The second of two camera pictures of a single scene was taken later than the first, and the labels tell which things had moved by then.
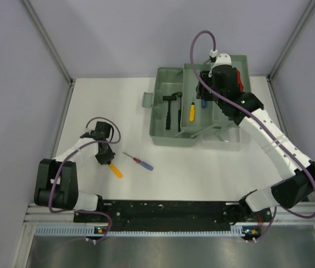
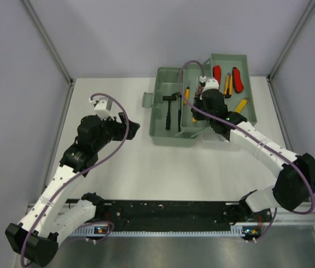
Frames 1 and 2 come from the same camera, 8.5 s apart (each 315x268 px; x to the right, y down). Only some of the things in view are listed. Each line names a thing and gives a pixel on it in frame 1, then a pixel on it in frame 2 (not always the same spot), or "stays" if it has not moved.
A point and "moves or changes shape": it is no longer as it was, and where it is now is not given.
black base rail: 173,215 stays
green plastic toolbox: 178,119 stays
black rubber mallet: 169,99 stays
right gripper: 202,94 -> 197,115
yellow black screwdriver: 192,112 moves or changes shape
